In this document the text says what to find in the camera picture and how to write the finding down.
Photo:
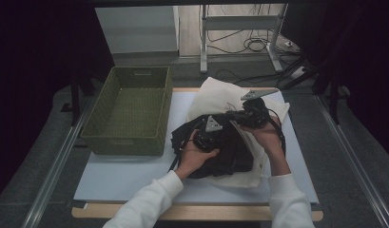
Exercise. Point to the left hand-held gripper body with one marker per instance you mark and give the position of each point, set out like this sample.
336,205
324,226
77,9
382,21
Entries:
211,139

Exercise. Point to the black garment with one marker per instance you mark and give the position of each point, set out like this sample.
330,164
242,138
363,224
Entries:
230,158

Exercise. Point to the person's left hand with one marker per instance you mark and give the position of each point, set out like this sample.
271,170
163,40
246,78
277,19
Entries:
190,160

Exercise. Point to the white metal desk frame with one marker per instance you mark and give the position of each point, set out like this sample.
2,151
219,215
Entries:
239,22

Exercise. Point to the green woven basket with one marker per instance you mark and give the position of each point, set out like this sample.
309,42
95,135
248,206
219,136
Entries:
132,110

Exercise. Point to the aluminium floor rail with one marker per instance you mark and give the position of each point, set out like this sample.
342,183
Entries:
52,171
350,155

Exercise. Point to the white table mat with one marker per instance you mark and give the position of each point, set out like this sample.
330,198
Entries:
125,180

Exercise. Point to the white power strip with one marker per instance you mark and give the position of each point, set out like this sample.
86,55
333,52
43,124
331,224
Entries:
298,72

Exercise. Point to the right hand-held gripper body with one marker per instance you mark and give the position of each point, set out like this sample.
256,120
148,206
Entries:
257,114

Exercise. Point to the dark curtain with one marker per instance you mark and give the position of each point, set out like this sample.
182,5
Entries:
30,79
366,63

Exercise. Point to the black metal stand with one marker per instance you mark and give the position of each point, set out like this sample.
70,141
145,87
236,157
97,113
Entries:
333,101
75,101

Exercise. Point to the white cabinet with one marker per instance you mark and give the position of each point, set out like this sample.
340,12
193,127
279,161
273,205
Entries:
138,28

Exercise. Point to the person's right hand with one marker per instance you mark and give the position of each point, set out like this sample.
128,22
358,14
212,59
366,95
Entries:
268,137

